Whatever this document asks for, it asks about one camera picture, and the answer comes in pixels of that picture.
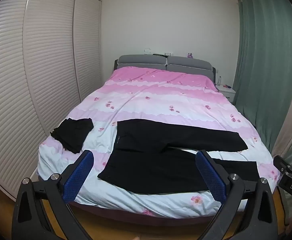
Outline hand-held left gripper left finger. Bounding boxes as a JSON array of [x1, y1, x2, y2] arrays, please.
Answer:
[[11, 149, 94, 240]]

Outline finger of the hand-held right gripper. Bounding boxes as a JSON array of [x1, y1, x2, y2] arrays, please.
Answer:
[[273, 155, 292, 178]]

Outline grey headboard cushion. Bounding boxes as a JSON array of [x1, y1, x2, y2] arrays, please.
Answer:
[[166, 56, 213, 80], [118, 54, 168, 70]]

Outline green curtain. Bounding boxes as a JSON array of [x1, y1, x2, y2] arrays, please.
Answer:
[[232, 0, 292, 167]]

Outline pink floral blanket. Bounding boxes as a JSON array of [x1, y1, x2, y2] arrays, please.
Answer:
[[37, 66, 280, 219]]

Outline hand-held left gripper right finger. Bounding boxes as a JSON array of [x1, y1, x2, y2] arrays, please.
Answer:
[[195, 149, 279, 240]]

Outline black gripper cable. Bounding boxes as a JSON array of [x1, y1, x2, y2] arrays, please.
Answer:
[[276, 184, 288, 228]]

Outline white nightstand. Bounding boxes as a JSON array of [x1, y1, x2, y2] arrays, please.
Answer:
[[215, 84, 237, 103]]

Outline folded black pants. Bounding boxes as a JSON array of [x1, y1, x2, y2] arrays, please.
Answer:
[[50, 118, 94, 154]]

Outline black pants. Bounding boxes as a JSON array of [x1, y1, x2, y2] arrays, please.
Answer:
[[50, 118, 94, 154], [97, 119, 259, 195]]

